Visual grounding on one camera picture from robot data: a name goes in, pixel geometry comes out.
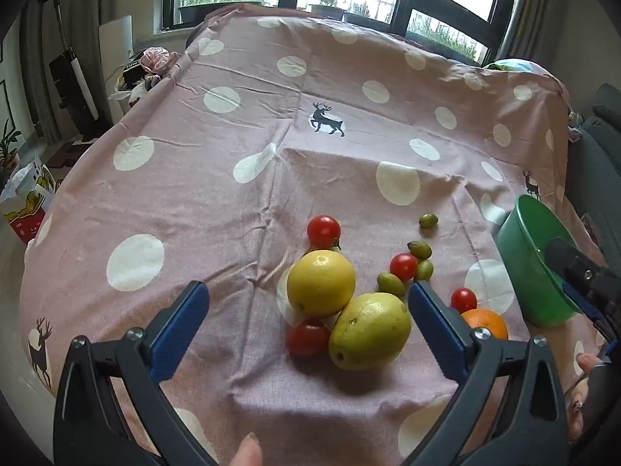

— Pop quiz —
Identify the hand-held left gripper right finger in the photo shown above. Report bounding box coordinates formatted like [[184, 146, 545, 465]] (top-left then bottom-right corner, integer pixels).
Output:
[[402, 280, 569, 466]]

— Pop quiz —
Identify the colourful cloth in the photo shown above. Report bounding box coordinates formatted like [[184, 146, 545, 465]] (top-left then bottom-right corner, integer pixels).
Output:
[[565, 107, 585, 144]]

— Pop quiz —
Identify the green potted plant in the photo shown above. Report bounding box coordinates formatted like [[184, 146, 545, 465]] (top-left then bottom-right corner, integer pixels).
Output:
[[0, 119, 23, 176]]

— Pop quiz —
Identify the potted plant on windowsill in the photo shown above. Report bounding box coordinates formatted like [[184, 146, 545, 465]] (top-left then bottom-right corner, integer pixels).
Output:
[[310, 0, 347, 21]]

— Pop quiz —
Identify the yellow-green lemon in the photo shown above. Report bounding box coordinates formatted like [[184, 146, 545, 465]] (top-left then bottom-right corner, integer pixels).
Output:
[[328, 292, 413, 370]]

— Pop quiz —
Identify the long planter on windowsill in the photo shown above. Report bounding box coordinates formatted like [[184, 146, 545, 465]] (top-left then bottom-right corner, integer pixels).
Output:
[[178, 0, 253, 24]]

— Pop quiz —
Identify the red cherry tomato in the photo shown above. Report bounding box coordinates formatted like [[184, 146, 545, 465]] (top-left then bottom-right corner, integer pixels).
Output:
[[450, 287, 479, 314], [307, 215, 342, 252], [389, 252, 419, 282], [288, 319, 331, 357]]

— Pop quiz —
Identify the pink polka dot cloth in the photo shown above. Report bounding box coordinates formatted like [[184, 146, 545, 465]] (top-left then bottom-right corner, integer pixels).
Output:
[[19, 2, 607, 466]]

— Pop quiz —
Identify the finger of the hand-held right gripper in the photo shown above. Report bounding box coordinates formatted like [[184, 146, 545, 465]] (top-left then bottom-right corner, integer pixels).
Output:
[[546, 238, 621, 302], [563, 282, 621, 345]]

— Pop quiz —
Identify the yellow lemon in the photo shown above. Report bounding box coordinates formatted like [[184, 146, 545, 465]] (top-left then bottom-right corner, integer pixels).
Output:
[[286, 250, 357, 318]]

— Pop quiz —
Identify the green plastic bowl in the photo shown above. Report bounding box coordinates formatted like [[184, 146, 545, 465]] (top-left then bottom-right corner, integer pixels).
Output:
[[496, 194, 590, 328]]

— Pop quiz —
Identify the person's left hand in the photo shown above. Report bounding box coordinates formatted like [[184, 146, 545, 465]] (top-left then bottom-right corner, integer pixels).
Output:
[[228, 432, 264, 466]]

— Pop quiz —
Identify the dark grey sofa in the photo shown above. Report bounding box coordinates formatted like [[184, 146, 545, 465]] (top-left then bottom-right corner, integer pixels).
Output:
[[565, 82, 621, 263]]

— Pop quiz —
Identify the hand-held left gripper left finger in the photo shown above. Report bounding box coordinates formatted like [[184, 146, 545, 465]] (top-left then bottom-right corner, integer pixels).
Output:
[[52, 280, 219, 466]]

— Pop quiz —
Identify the pale blue cloth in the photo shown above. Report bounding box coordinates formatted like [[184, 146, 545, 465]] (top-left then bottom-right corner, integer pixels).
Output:
[[485, 58, 549, 76]]

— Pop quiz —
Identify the printed paper bag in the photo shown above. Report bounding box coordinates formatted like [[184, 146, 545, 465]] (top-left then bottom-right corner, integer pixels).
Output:
[[0, 162, 56, 246]]

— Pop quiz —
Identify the orange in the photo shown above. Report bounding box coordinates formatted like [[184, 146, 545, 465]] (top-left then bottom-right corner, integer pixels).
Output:
[[460, 308, 509, 341]]

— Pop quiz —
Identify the person's right hand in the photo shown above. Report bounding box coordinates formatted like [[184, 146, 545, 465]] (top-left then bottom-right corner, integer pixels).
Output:
[[565, 355, 603, 445]]

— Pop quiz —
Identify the grey curtain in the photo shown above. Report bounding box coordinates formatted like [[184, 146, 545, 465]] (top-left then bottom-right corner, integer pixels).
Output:
[[22, 0, 166, 127], [495, 0, 559, 66]]

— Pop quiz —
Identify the dark red mat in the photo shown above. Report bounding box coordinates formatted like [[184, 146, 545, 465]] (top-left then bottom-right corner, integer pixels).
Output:
[[51, 138, 98, 168]]

